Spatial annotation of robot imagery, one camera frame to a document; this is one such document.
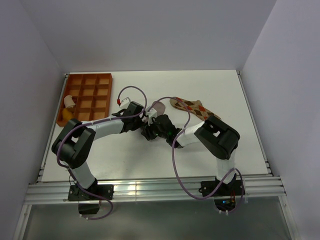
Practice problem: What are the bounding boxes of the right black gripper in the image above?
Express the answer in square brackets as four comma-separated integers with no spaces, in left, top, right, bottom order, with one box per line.
[141,116,168,141]

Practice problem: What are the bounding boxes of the grey sock red stripes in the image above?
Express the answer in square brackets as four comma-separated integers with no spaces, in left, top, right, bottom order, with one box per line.
[152,101,166,116]

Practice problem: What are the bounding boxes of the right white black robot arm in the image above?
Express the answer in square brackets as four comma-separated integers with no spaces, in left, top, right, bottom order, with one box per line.
[141,114,240,195]

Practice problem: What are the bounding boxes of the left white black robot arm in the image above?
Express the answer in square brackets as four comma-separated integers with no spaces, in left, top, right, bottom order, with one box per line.
[51,101,144,200]

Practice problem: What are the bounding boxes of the tan argyle sock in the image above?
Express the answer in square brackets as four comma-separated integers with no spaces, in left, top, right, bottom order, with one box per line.
[169,97,221,121]

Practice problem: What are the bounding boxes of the orange compartment tray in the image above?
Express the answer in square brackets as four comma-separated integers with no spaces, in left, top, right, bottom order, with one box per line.
[56,73,113,127]

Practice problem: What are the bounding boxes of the rolled beige sock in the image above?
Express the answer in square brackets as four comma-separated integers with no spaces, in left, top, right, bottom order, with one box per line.
[63,95,76,109]

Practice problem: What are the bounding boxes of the rolled yellow sock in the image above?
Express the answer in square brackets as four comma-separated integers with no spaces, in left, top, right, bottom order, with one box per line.
[61,108,74,122]

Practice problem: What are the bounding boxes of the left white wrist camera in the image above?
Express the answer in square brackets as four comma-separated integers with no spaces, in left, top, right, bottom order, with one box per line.
[117,97,131,110]

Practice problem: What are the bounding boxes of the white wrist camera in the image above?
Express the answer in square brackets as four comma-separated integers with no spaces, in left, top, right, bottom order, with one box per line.
[117,97,131,110]
[144,107,158,126]

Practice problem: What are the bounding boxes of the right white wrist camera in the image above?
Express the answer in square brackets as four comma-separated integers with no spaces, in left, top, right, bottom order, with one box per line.
[144,107,158,126]

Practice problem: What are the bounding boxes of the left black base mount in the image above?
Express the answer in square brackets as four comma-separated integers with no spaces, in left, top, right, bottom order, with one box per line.
[67,184,114,202]

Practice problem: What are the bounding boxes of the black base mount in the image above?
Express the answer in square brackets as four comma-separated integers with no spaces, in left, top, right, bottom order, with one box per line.
[198,180,246,197]
[67,184,114,202]

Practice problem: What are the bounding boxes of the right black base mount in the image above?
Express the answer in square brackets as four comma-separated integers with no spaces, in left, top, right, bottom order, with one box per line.
[198,180,246,197]

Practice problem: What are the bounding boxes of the black box under rail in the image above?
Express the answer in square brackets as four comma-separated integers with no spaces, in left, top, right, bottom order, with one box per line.
[78,203,101,215]

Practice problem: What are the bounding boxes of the aluminium frame rail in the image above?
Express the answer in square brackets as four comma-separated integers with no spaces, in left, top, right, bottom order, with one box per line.
[23,174,287,205]

